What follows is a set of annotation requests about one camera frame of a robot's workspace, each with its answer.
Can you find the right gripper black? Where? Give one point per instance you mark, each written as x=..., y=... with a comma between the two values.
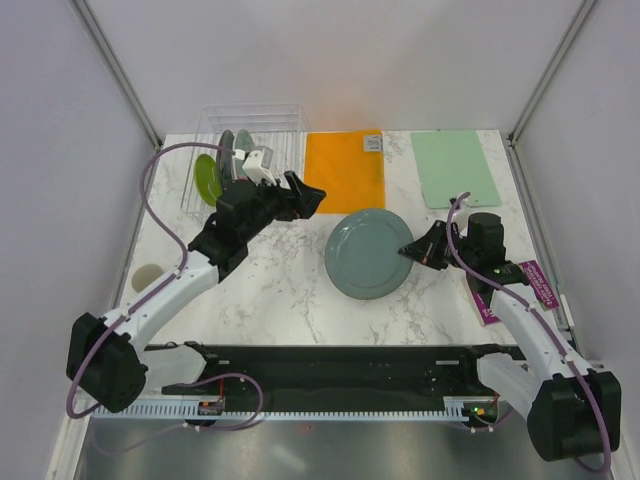
x=422, y=249

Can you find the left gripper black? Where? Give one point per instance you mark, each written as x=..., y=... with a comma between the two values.
x=303, y=201

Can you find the grey-blue plate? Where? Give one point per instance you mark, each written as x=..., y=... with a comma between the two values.
x=362, y=256

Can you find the dark blue glazed plate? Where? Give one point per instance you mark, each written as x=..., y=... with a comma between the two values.
x=224, y=158

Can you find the lime green plate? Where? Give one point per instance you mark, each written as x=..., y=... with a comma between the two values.
x=206, y=179

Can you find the red and teal plate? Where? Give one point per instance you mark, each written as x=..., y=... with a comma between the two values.
x=243, y=145

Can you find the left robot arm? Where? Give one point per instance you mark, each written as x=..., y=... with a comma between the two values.
x=108, y=356

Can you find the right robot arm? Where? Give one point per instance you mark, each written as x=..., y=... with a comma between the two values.
x=571, y=409

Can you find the orange cutting mat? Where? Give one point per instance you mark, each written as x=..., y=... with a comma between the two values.
x=352, y=178

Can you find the white label sticker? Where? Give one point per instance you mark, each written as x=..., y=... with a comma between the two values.
x=373, y=143

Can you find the mint green cutting mat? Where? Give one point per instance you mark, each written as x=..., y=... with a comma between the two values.
x=450, y=163

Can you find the purple booklet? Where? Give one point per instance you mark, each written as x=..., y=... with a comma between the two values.
x=537, y=281

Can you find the white and orange mug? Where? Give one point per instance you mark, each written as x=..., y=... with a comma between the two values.
x=145, y=276

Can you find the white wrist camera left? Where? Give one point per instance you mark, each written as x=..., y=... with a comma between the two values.
x=257, y=166

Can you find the white wire dish rack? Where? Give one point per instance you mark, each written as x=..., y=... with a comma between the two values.
x=278, y=126

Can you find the white cable duct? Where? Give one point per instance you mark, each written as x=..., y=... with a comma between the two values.
x=310, y=408

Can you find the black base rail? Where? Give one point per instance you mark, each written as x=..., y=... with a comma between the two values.
x=343, y=372

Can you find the aluminium frame post right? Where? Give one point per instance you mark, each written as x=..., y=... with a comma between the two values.
x=568, y=40

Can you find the aluminium frame post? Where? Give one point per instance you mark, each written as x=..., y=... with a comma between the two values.
x=108, y=54
x=568, y=40

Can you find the aluminium frame post left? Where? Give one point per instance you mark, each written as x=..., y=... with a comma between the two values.
x=108, y=54

